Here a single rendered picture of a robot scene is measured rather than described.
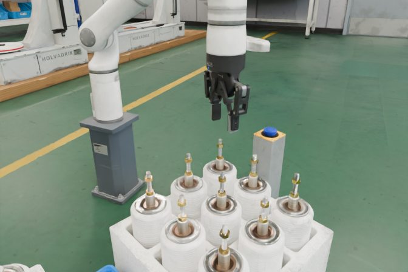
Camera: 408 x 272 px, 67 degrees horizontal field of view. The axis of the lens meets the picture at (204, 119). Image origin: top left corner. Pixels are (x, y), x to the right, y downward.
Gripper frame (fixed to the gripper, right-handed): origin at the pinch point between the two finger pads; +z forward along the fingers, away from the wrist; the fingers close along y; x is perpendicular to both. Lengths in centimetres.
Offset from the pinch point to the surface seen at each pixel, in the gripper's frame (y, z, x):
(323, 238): 14.1, 29.0, 19.7
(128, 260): -5.2, 33.4, -22.0
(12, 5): -555, 4, -59
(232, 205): 1.6, 21.6, 1.9
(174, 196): -10.1, 23.4, -7.9
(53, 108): -160, 47, -31
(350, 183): -15, 47, 69
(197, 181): -10.9, 21.7, -1.1
